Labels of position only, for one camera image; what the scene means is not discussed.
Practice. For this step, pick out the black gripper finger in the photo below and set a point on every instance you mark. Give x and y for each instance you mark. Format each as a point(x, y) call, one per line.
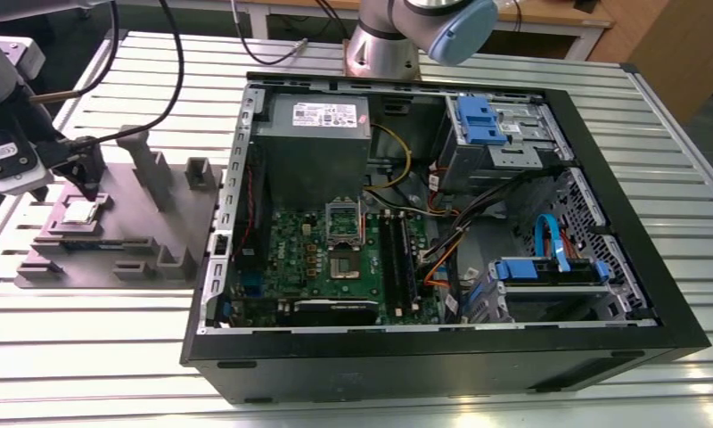
point(85, 169)
point(41, 193)

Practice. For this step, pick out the silver CPU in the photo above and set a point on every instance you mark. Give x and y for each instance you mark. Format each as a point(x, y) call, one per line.
point(83, 214)

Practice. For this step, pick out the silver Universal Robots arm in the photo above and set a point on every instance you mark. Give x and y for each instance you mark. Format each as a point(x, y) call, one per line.
point(387, 53)

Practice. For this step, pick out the CPU socket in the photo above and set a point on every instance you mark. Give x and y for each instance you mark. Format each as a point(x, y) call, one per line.
point(344, 266)

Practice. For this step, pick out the grey parts rack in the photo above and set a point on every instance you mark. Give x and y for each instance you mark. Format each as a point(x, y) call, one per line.
point(124, 214)

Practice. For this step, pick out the RAM stick with gold contacts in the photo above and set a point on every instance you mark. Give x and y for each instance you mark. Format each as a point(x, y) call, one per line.
point(95, 244)

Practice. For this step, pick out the grey power supply unit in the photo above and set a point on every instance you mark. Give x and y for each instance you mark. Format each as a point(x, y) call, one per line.
point(309, 160)

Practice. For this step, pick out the green motherboard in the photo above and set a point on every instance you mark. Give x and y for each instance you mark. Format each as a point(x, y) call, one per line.
point(291, 249)

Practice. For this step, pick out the thin locking lever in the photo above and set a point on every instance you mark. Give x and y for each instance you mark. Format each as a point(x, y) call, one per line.
point(365, 229)

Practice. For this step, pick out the black graphics card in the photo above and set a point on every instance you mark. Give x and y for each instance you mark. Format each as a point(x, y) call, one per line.
point(332, 310)

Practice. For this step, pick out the dark installed RAM stick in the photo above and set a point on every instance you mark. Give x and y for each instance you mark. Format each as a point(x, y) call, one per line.
point(405, 258)

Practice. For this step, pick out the black PC case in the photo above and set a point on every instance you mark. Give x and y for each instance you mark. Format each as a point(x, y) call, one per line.
point(392, 370)

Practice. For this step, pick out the silver metal drive cage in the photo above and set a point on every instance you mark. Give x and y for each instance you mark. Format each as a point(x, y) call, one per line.
point(511, 158)

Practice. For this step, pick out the hard disk in blue carrier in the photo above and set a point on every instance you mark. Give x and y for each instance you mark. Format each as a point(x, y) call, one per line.
point(520, 269)

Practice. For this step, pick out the silver metal disk bay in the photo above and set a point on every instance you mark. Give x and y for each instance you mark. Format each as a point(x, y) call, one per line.
point(559, 290)

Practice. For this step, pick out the wooden cabinet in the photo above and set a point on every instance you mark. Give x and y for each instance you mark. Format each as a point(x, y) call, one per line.
point(689, 53)

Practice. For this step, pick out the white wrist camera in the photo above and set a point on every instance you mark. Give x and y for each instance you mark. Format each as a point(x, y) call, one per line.
point(29, 55)
point(5, 156)

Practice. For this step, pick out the blue plastic drive rail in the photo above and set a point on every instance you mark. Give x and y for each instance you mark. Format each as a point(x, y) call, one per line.
point(479, 111)
point(489, 136)

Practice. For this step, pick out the wooden desk with white frame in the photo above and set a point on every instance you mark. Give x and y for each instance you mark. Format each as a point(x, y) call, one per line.
point(571, 13)

